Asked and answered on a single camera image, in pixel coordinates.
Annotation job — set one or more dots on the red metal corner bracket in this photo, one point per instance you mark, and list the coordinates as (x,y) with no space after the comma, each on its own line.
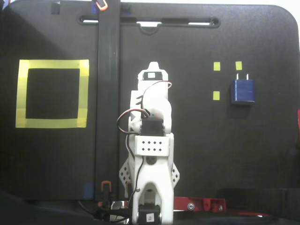
(201,204)

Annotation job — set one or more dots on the long black table strip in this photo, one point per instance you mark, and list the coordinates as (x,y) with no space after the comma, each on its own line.
(107,93)

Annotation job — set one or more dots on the orange black bar clamp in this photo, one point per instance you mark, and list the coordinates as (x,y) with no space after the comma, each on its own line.
(106,182)
(128,185)

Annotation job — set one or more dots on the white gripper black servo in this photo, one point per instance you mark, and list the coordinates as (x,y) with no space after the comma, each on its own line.
(153,75)

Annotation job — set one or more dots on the blue white charger block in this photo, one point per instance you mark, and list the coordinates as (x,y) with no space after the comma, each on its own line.
(243,91)

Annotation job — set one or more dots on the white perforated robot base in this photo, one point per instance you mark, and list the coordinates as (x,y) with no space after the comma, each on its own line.
(127,190)

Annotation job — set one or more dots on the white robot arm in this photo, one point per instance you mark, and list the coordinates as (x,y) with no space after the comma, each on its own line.
(154,175)

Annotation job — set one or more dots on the orange spring clamp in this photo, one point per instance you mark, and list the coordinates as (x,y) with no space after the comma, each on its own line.
(102,6)

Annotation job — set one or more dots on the yellow tape square outline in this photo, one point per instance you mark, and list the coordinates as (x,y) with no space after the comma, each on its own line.
(52,63)

